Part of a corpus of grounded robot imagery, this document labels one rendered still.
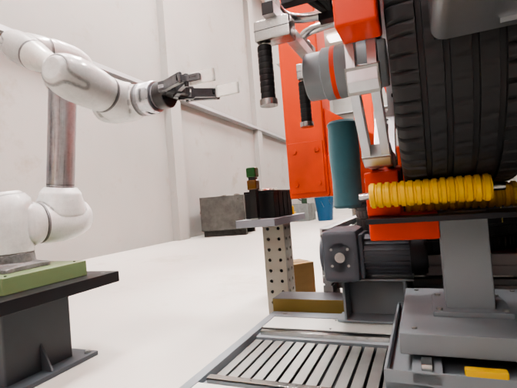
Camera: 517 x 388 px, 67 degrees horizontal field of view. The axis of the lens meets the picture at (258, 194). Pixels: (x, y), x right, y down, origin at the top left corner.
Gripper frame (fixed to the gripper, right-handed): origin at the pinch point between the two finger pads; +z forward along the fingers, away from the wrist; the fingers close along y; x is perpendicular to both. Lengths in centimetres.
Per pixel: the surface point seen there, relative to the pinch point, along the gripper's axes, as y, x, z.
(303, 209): -802, -59, -222
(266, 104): 1.7, -8.2, 12.0
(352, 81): 9.7, -9.1, 33.6
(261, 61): 1.5, 2.3, 11.7
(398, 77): 13.0, -10.8, 42.3
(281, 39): 0.0, 6.9, 16.7
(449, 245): -12, -45, 49
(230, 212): -492, -46, -257
